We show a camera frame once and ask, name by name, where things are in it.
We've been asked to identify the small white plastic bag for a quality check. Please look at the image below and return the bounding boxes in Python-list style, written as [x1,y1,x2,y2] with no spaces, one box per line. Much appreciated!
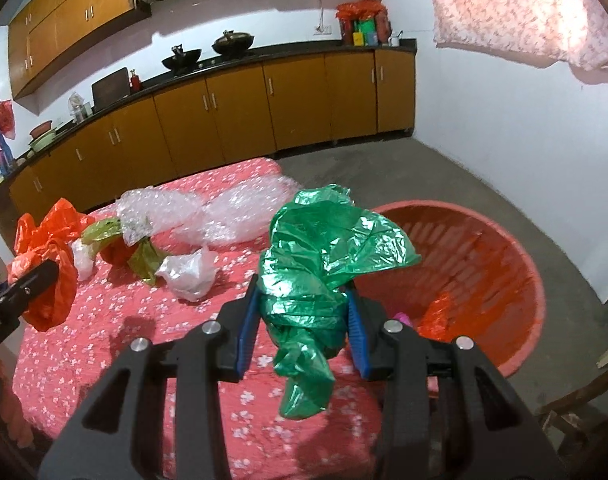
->
[71,239,97,281]

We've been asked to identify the long yellow wall cabinets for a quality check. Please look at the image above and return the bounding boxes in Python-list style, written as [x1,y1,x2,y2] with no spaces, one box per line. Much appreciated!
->
[8,0,152,101]

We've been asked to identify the dark cutting board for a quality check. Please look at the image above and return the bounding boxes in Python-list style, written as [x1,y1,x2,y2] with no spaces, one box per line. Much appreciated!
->
[91,67,130,111]

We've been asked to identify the orange bag of boxes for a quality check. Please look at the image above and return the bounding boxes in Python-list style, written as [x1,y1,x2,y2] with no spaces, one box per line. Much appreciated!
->
[335,0,392,47]

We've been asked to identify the green plastic bag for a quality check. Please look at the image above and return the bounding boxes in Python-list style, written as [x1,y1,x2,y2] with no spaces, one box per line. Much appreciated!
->
[258,185,422,421]

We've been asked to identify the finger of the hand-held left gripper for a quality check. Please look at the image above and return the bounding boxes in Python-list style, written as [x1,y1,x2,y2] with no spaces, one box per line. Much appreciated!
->
[0,259,59,318]

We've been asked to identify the wooden chair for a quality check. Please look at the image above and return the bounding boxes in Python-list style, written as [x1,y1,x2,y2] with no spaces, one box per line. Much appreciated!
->
[536,345,608,480]

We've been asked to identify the green basin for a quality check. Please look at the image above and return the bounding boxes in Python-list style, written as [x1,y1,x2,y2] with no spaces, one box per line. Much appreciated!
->
[28,132,59,152]

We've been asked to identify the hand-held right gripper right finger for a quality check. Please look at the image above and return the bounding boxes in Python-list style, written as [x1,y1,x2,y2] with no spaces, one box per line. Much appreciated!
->
[345,287,567,480]

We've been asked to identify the clear bubble wrap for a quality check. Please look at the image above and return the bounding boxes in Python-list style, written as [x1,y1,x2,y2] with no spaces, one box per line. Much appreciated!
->
[116,174,305,248]

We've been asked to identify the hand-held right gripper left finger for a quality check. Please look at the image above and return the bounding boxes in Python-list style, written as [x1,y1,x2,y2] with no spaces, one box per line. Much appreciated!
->
[38,274,263,480]

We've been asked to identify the black wok with ladle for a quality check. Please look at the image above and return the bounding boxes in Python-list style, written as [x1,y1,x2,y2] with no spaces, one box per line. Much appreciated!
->
[162,44,203,72]

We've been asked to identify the yellow-green plastic bag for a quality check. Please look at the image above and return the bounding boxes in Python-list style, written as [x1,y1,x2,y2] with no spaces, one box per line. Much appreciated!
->
[81,217,167,286]

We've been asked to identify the red floral blanket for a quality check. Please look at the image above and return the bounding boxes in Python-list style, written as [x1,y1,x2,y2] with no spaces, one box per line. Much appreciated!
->
[11,157,439,480]

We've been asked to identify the red plastic basket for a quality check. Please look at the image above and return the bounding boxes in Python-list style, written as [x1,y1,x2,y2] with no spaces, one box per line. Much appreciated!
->
[356,201,545,380]

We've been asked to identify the yellow lower kitchen cabinets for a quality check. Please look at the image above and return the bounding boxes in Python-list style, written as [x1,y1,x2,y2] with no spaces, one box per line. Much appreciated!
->
[8,49,417,213]

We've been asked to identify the black kitchen countertop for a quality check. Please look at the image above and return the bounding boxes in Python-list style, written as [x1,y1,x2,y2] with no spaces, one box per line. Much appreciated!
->
[0,39,417,196]

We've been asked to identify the light pink floral curtain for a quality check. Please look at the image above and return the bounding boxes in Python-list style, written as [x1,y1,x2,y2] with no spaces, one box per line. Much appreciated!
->
[424,0,608,72]

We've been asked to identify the black wok with lid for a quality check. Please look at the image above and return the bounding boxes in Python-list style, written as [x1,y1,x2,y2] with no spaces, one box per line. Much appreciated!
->
[212,30,255,56]

